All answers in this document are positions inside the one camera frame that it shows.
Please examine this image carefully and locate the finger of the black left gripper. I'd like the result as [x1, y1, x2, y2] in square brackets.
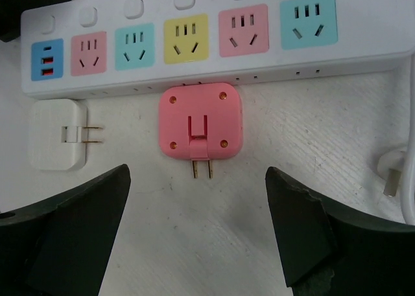
[0, 0, 71, 43]

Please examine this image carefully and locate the small white plug adapter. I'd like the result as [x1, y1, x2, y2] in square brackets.
[28, 99, 101, 172]

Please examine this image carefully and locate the white power cord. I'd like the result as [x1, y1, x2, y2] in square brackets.
[376, 142, 415, 225]

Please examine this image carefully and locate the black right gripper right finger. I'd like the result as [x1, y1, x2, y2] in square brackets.
[265, 167, 414, 295]

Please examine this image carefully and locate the white multicolour power strip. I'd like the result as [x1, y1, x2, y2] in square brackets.
[21, 0, 414, 99]

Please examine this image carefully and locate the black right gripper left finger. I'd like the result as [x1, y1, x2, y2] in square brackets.
[1, 165, 131, 295]

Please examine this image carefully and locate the pink plug adapter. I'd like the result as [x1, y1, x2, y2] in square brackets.
[158, 82, 243, 178]

